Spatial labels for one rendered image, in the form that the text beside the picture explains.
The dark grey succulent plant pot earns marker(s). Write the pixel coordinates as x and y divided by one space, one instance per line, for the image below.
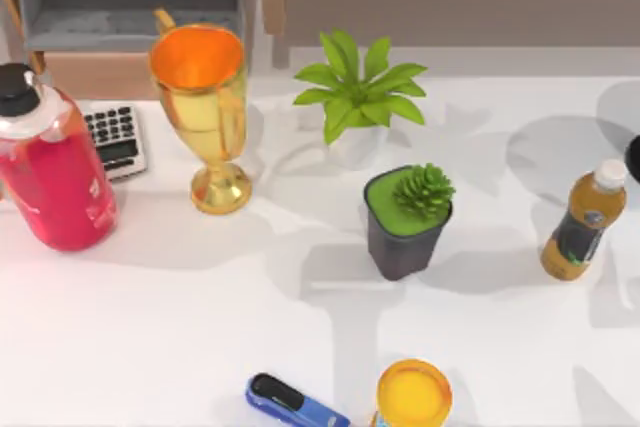
405 227

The green leafy plant white pot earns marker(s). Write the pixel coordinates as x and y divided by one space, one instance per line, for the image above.
357 89

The gold trophy cup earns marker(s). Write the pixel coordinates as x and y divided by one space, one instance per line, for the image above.
207 107

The silver calculator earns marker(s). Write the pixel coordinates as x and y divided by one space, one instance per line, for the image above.
120 139

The blue and black stapler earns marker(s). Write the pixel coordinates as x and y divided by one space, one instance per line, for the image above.
290 404

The wooden cupboard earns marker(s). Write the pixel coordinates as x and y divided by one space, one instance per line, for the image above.
450 2

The yellow lidded can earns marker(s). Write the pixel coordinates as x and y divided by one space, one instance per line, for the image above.
415 394

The pale wooden drawer front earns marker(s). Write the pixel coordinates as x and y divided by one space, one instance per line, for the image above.
95 74

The red bottle with black cap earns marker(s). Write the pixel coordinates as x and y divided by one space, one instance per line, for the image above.
55 187

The amber bottle with white cap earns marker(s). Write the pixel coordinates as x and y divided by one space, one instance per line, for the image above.
582 227

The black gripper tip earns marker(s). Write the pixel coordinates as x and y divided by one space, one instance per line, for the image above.
634 153

